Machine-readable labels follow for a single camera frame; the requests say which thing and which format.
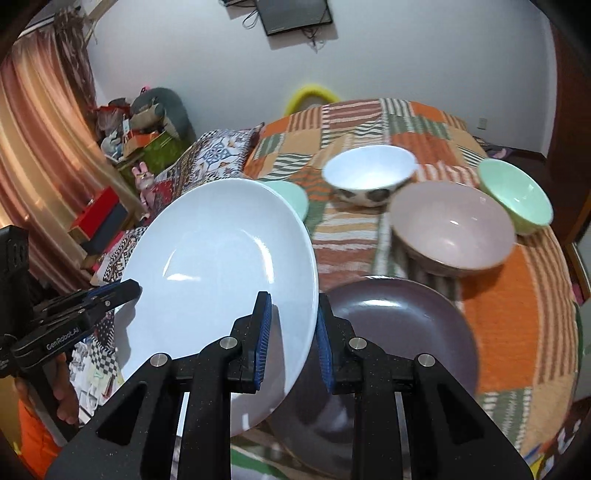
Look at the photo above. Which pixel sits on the orange striped curtain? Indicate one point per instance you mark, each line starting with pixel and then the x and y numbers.
pixel 51 164

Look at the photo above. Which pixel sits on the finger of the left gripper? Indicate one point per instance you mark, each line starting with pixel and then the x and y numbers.
pixel 117 292

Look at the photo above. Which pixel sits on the dark blue box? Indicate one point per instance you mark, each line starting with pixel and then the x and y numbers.
pixel 107 231

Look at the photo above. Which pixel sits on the dark purple plate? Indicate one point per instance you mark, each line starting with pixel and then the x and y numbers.
pixel 404 318

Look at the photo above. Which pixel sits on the wall-mounted black screen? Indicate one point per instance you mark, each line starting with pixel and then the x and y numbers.
pixel 281 16

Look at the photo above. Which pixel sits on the white bowl patterned outside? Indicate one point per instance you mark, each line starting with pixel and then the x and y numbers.
pixel 368 176

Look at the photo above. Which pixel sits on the person's left hand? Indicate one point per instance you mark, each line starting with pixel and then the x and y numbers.
pixel 68 406

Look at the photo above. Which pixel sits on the light green bowl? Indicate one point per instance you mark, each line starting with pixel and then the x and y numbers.
pixel 524 200

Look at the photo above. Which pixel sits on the pink bunny toy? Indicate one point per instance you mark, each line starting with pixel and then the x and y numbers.
pixel 144 182

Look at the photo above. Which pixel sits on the grey plush toy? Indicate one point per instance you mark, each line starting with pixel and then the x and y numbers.
pixel 161 108

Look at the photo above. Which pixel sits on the wall socket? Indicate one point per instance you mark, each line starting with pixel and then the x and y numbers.
pixel 482 123

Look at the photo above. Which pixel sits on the red box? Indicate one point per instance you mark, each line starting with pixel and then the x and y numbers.
pixel 93 216

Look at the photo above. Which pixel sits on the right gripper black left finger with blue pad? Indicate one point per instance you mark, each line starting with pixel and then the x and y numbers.
pixel 173 415

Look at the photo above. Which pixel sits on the light green plate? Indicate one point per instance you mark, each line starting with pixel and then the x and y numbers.
pixel 292 194

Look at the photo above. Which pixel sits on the white plate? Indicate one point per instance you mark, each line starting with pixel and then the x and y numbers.
pixel 200 265

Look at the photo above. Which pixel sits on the black camera box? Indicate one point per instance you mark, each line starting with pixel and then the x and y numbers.
pixel 14 256

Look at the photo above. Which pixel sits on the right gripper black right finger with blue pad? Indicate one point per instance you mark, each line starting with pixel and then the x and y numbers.
pixel 450 436

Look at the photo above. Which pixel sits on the green box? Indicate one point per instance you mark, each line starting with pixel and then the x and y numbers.
pixel 159 154

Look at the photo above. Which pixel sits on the patterned pillow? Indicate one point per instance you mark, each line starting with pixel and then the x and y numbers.
pixel 218 154

